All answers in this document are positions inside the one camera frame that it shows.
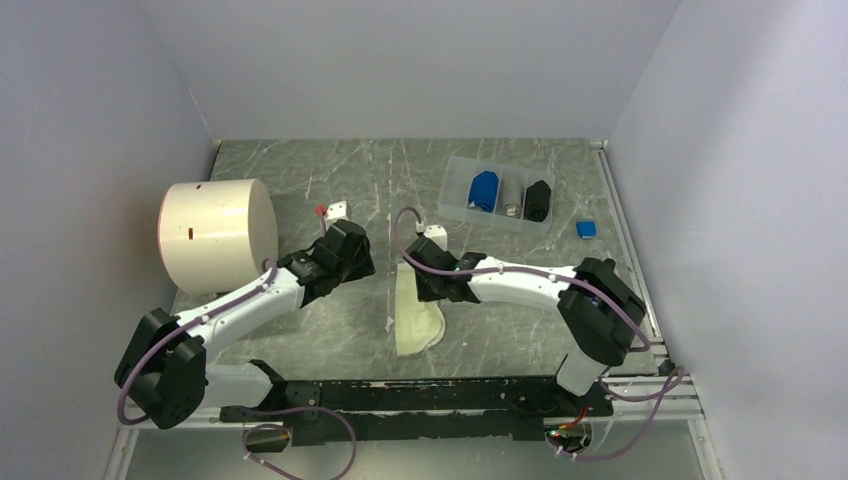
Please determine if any cream yellow underwear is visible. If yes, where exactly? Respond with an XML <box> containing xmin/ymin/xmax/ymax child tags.
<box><xmin>394</xmin><ymin>263</ymin><xmax>445</xmax><ymax>357</ymax></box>

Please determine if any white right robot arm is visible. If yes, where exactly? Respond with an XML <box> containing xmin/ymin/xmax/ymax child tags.
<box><xmin>403</xmin><ymin>235</ymin><xmax>650</xmax><ymax>415</ymax></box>

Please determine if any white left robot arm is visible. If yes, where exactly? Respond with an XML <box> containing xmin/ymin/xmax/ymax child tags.
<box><xmin>114</xmin><ymin>220</ymin><xmax>375</xmax><ymax>429</ymax></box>

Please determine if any grey rolled underwear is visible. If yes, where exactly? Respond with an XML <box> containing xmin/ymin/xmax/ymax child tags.
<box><xmin>500</xmin><ymin>176</ymin><xmax>525</xmax><ymax>218</ymax></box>

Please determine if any black striped rolled underwear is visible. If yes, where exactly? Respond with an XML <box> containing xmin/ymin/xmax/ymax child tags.
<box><xmin>523</xmin><ymin>180</ymin><xmax>552</xmax><ymax>223</ymax></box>

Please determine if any clear plastic divided tray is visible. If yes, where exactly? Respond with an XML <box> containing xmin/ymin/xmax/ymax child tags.
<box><xmin>437</xmin><ymin>156</ymin><xmax>556</xmax><ymax>235</ymax></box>

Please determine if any cream cylindrical container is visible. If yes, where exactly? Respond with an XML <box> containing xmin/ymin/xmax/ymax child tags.
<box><xmin>157</xmin><ymin>179</ymin><xmax>279</xmax><ymax>295</ymax></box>

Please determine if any small blue block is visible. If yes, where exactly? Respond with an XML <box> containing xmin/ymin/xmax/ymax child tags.
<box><xmin>575</xmin><ymin>220</ymin><xmax>597</xmax><ymax>239</ymax></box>

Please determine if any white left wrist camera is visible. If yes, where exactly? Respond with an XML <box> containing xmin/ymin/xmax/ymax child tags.
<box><xmin>315</xmin><ymin>201</ymin><xmax>350</xmax><ymax>231</ymax></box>

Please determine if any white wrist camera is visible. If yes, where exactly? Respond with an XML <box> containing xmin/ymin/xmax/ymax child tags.
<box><xmin>422</xmin><ymin>225</ymin><xmax>448</xmax><ymax>250</ymax></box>
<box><xmin>315</xmin><ymin>201</ymin><xmax>350</xmax><ymax>231</ymax></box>

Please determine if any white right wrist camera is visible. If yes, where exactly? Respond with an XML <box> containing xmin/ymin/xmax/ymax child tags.
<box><xmin>422</xmin><ymin>225</ymin><xmax>448</xmax><ymax>250</ymax></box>

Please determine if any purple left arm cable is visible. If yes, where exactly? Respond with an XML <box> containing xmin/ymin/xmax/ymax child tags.
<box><xmin>116</xmin><ymin>256</ymin><xmax>359</xmax><ymax>480</ymax></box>

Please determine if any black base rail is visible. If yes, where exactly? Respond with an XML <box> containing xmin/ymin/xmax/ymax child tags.
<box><xmin>219</xmin><ymin>362</ymin><xmax>613</xmax><ymax>446</ymax></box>

